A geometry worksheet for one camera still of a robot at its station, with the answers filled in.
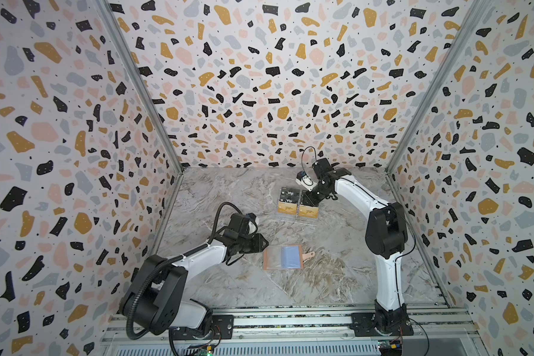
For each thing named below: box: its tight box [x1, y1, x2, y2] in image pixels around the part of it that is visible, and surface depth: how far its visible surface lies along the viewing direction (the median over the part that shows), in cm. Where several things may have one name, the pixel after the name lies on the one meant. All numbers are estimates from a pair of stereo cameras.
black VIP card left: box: [278, 186, 301, 204], surface depth 102 cm
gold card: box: [298, 204, 319, 219], surface depth 102 cm
